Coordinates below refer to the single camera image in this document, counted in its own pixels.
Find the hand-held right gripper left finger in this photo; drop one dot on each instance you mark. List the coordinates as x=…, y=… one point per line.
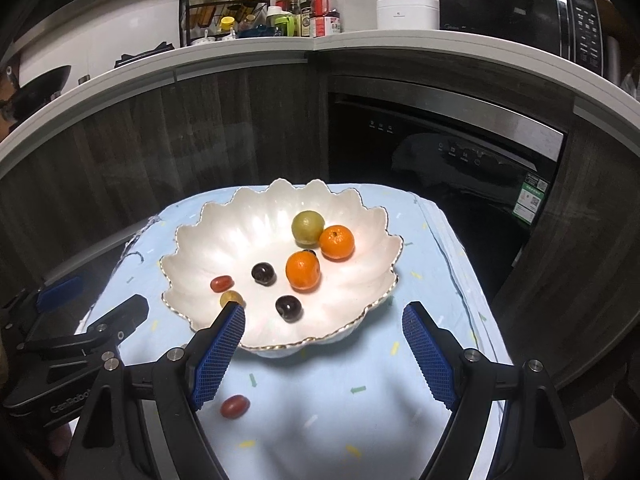
x=217, y=360

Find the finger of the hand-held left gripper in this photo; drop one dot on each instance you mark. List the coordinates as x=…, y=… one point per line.
x=122, y=317
x=57, y=292

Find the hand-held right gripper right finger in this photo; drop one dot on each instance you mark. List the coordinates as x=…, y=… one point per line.
x=427, y=355

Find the red cherry tomato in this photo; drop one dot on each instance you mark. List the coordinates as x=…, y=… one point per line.
x=221, y=283
x=235, y=406

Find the yellow cherry tomato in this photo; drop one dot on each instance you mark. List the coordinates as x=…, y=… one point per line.
x=230, y=297

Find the dark plum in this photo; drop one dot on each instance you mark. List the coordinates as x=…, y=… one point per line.
x=262, y=273
x=288, y=308

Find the white scalloped bowl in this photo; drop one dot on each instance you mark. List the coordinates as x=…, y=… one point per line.
x=215, y=245

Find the orange tangerine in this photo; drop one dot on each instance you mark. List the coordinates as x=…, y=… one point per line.
x=302, y=270
x=336, y=242

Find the green round plum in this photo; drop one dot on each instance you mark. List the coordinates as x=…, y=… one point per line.
x=307, y=227

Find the light blue patterned tablecloth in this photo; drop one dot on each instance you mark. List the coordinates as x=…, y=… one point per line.
x=325, y=410

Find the built-in black dishwasher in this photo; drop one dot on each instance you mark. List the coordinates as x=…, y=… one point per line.
x=440, y=200

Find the dark wood cabinet panel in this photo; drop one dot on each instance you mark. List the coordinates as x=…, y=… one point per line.
x=585, y=240
x=175, y=135

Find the black wok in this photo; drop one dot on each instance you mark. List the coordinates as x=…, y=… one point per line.
x=40, y=92

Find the black stove grate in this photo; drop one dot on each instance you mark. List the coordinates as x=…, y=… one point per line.
x=142, y=55

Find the yellow lid jar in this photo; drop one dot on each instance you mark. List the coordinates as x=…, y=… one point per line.
x=227, y=25

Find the blue dish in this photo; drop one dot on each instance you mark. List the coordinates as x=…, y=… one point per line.
x=255, y=33

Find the white kitchen countertop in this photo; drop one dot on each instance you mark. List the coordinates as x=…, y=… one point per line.
x=375, y=40

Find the green and white cup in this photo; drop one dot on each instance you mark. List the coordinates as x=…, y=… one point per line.
x=281, y=22

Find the white rice cooker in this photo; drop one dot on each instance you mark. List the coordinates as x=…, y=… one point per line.
x=407, y=12

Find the dark sauce bottle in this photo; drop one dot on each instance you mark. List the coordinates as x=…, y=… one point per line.
x=305, y=17

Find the red lid jar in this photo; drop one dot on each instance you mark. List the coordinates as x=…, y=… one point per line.
x=286, y=2

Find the black microwave oven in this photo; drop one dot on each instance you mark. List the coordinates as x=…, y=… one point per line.
x=500, y=5

